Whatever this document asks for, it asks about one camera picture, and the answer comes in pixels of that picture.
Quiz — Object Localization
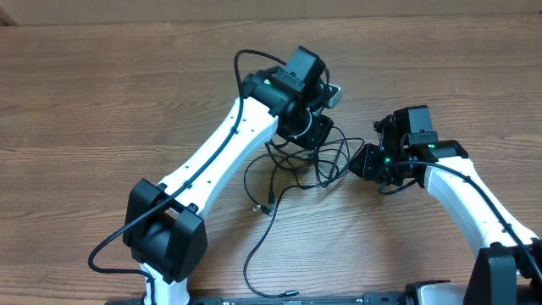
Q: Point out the thin black USB cable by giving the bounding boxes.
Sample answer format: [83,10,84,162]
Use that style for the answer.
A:
[242,139,352,298]

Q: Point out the thick black USB cable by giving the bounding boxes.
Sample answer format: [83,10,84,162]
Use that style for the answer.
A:
[243,125,366,217]

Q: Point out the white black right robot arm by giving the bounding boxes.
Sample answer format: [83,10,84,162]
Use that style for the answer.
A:
[349,105,541,304]

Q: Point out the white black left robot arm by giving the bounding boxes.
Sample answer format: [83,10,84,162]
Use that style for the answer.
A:
[123,47,340,304]

